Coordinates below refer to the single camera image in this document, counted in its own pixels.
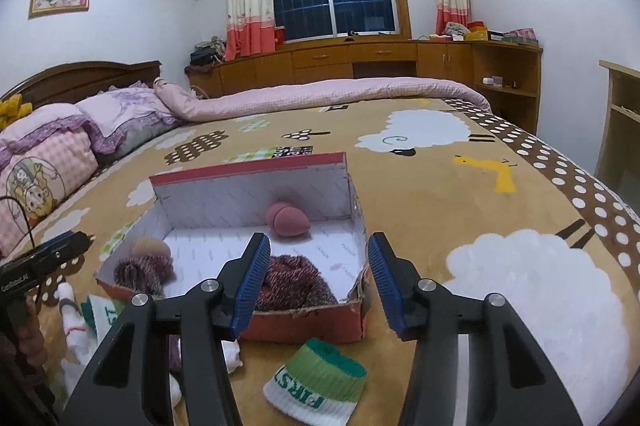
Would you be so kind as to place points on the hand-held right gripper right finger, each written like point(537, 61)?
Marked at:
point(387, 286)

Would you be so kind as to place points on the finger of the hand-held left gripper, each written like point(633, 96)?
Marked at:
point(70, 242)

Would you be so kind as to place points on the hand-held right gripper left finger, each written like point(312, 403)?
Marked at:
point(250, 286)

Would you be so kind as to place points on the green white sock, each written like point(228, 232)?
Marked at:
point(315, 381)
point(105, 313)

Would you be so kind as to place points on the white sock red trim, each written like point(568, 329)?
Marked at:
point(77, 346)

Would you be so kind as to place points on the red cardboard shoe box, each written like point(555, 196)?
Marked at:
point(240, 191)

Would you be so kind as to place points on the person's left hand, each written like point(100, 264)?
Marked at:
point(31, 336)

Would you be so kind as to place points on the maroon knit sock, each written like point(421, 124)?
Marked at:
point(295, 281)

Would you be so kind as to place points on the pink checked cartoon pillow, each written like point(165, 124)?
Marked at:
point(45, 176)

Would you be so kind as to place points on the pink makeup sponge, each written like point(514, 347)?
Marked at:
point(287, 220)

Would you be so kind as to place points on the maroon sock with tan cuff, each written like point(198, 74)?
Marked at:
point(142, 276)

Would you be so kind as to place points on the brown makeup sponge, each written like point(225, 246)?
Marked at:
point(150, 248)

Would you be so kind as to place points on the pink ruffled pillow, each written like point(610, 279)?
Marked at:
point(40, 121)

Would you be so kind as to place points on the purple ruffled pillow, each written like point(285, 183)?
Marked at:
point(125, 111)

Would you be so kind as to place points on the yellow plush toy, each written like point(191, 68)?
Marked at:
point(12, 109)

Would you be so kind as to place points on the dark wooden headboard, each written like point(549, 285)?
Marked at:
point(75, 79)

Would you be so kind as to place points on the pink checked quilt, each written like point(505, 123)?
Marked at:
point(310, 99)

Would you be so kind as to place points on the pile of folded clothes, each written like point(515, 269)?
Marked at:
point(202, 56)

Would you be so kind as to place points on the long wooden cabinet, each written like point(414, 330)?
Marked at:
point(390, 54)

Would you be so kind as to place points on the small red bag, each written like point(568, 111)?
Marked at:
point(279, 39)

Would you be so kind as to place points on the crumpled light cloth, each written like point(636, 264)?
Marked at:
point(456, 29)

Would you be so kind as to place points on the yellow box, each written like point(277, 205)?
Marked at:
point(475, 34)

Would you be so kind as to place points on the pink patterned box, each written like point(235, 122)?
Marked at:
point(520, 36)

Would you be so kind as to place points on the light wooden shelf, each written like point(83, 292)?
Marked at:
point(620, 121)

